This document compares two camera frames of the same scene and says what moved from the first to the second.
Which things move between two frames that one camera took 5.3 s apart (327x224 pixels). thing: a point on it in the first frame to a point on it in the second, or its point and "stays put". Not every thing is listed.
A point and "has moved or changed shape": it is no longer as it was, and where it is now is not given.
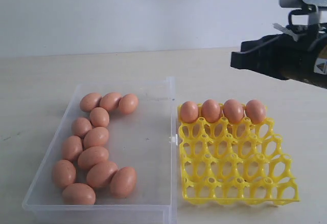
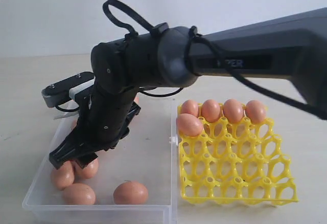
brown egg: x=233 y=110 stays put
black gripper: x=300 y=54 to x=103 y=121
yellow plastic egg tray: x=225 y=163 stays put
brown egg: x=64 y=174 stays put
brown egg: x=92 y=156 has moved or changed shape
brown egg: x=255 y=111 stays put
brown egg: x=78 y=194 stays put
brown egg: x=100 y=174 to x=189 y=125
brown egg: x=189 y=111 stays put
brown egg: x=210 y=110 stays put
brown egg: x=123 y=182 to x=130 y=193
